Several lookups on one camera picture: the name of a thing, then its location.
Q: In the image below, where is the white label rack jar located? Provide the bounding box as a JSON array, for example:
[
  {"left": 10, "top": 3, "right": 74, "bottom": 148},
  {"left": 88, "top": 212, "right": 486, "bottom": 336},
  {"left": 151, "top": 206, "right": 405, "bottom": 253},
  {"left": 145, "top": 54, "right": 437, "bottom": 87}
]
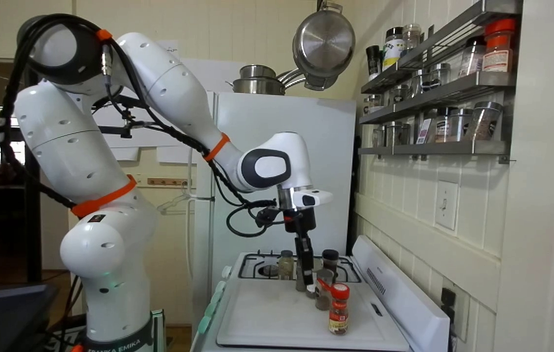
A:
[{"left": 417, "top": 113, "right": 450, "bottom": 146}]

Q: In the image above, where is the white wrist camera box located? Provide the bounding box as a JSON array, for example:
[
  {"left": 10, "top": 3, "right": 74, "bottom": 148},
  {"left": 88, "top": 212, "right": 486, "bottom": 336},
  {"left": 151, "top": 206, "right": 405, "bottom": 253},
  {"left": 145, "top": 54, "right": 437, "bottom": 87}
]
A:
[{"left": 288, "top": 185, "right": 333, "bottom": 210}]

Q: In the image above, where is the black sauce bottle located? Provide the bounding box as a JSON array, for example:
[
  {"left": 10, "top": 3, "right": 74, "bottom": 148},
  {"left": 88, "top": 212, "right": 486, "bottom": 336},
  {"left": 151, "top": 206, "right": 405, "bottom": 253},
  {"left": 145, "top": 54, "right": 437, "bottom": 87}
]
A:
[{"left": 364, "top": 42, "right": 384, "bottom": 83}]

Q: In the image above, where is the red lid rack jar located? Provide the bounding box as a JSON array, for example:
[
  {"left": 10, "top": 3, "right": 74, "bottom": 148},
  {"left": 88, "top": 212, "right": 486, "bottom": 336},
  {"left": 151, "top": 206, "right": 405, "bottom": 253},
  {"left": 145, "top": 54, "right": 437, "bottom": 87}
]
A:
[{"left": 480, "top": 15, "right": 519, "bottom": 73}]

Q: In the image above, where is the steel lid pepper jar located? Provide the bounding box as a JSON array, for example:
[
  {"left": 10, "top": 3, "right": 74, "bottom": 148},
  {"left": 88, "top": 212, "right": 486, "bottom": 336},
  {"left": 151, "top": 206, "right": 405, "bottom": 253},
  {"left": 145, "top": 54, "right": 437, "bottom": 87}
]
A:
[{"left": 315, "top": 267, "right": 337, "bottom": 312}]

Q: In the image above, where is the large black lid seasoning jar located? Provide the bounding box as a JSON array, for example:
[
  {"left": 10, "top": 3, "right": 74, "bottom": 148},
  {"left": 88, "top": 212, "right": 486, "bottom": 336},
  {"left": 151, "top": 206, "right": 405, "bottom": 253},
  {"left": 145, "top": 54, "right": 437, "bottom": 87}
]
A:
[{"left": 382, "top": 25, "right": 409, "bottom": 72}]

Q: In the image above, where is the white refrigerator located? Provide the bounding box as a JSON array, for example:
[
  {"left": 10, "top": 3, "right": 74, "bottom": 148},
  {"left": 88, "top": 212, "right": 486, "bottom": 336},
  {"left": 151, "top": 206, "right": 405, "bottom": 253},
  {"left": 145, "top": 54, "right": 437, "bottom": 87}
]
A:
[{"left": 188, "top": 89, "right": 358, "bottom": 328}]

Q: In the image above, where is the metal wall spice rack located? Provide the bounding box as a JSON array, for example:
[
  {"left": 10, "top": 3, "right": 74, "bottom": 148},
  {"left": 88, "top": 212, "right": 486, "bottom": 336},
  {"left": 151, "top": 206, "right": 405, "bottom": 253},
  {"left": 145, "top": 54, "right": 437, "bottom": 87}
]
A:
[{"left": 356, "top": 0, "right": 525, "bottom": 163}]

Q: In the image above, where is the glass rack spice jar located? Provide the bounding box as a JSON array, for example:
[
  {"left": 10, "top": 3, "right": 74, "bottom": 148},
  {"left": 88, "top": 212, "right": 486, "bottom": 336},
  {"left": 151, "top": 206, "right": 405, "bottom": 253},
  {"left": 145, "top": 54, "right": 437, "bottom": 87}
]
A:
[
  {"left": 450, "top": 105, "right": 476, "bottom": 144},
  {"left": 472, "top": 99, "right": 505, "bottom": 146},
  {"left": 460, "top": 38, "right": 486, "bottom": 77}
]

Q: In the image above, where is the steel lid glass jar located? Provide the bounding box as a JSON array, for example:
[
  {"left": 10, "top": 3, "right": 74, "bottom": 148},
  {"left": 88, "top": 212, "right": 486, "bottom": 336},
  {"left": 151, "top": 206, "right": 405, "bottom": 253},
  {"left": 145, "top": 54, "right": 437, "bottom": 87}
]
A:
[{"left": 278, "top": 248, "right": 296, "bottom": 281}]

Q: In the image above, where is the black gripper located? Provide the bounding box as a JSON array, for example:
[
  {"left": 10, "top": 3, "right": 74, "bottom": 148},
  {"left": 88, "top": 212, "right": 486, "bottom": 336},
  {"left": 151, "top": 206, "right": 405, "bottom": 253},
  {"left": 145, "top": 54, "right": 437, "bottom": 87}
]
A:
[{"left": 282, "top": 206, "right": 317, "bottom": 291}]

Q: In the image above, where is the dark monitor screen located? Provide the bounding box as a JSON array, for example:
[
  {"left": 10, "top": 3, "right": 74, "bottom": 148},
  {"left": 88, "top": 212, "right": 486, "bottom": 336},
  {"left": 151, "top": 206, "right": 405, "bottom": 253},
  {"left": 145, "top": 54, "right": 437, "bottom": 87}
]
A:
[{"left": 0, "top": 281, "right": 57, "bottom": 352}]

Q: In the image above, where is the white wall outlet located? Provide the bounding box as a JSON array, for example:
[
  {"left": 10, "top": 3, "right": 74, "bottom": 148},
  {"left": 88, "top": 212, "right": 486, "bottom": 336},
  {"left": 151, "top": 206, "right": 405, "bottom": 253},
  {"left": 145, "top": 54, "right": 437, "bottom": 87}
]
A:
[{"left": 433, "top": 179, "right": 460, "bottom": 232}]

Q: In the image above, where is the black stove burner grate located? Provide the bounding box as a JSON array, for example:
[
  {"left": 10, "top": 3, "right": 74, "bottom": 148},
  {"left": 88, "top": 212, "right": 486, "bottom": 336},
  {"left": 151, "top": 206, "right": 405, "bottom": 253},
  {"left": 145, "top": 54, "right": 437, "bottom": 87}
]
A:
[{"left": 237, "top": 249, "right": 364, "bottom": 285}]

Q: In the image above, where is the red lid spice container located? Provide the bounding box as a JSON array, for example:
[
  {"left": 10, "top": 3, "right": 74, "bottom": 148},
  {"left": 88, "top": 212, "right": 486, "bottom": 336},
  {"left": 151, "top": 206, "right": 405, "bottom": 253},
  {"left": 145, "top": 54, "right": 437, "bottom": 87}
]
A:
[{"left": 327, "top": 281, "right": 352, "bottom": 336}]

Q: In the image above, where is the white gas stove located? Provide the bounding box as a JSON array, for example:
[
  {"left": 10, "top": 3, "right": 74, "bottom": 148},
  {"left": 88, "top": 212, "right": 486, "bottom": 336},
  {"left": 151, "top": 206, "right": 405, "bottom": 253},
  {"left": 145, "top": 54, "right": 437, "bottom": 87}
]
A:
[{"left": 192, "top": 232, "right": 452, "bottom": 352}]

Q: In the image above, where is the hanging stainless steel pan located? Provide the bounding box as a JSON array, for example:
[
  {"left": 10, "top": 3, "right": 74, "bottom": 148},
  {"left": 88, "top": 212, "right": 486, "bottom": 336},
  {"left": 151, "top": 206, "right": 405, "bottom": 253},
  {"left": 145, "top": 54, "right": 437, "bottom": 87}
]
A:
[{"left": 290, "top": 1, "right": 358, "bottom": 91}]

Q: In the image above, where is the black lid spice jar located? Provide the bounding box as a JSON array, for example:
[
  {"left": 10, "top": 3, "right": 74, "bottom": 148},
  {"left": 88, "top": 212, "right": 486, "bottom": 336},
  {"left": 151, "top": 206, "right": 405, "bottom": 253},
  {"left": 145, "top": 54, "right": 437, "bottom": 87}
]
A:
[{"left": 321, "top": 248, "right": 341, "bottom": 281}]

